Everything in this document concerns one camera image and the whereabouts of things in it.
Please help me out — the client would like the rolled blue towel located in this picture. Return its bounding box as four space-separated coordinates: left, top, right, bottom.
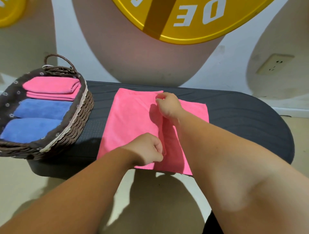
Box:
14 98 73 120
0 118 63 144

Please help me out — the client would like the folded pink towel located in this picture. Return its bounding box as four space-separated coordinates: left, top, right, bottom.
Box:
26 83 82 101
22 76 80 94

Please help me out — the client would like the person's left hand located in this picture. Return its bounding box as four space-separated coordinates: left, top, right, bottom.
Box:
120 133 164 168

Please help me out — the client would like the person's left forearm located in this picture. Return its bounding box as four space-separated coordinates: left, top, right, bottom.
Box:
0 147 136 234

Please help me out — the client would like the person's right hand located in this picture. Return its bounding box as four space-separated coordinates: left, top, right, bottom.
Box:
155 92 184 120

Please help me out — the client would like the small yellow round sign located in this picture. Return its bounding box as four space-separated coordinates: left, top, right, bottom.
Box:
0 0 27 28

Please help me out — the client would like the person's right forearm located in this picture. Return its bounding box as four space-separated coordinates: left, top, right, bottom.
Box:
167 110 309 234

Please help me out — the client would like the brown wicker basket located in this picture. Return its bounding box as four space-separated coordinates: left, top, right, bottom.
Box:
0 54 95 161

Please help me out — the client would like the pink microfiber towel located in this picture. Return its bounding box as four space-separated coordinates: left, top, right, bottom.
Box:
97 88 209 176

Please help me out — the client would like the dark floral basket liner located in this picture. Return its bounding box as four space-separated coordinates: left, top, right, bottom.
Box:
0 68 88 153

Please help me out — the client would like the large yellow round sign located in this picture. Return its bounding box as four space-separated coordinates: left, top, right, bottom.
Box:
112 0 276 45

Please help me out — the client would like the white wall socket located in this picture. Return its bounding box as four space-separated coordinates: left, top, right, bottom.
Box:
255 54 295 75

